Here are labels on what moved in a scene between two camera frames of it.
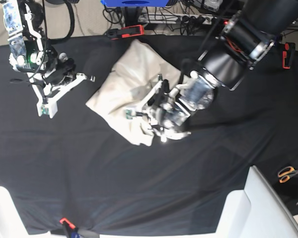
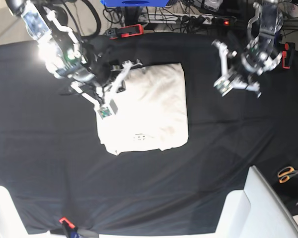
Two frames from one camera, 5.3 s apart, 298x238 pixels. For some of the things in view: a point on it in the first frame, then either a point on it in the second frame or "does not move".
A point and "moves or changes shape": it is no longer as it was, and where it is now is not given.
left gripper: [55, 76] → [98, 69]
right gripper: [165, 114] → [240, 77]
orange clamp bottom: [69, 227] does not move
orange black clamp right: [287, 54] does not move
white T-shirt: [138, 68] moves or changes shape
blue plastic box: [135, 3] does not move
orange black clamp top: [125, 31] does not move
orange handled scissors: [285, 173] does not move
